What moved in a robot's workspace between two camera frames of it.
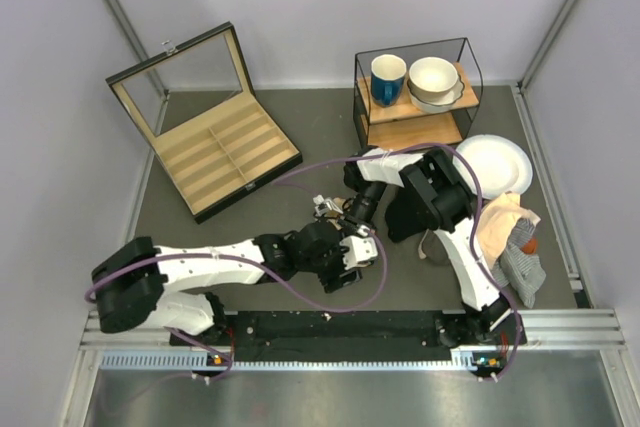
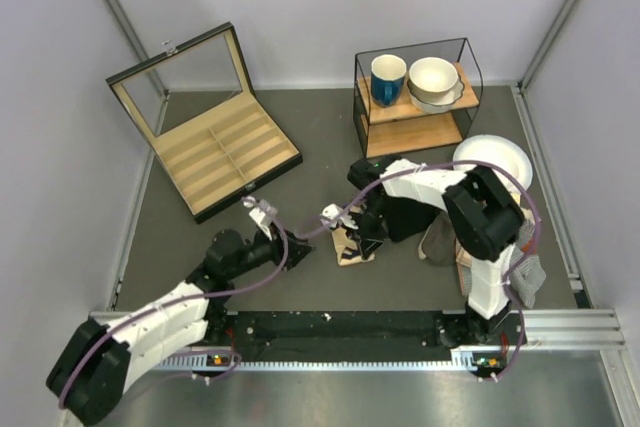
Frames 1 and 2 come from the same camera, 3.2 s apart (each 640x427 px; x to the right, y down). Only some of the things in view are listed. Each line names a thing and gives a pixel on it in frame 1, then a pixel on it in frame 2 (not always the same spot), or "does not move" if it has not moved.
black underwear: [407, 215] does not move
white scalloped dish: [438, 107] does not move
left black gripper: [332, 280] to [298, 249]
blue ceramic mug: [387, 75] does not move
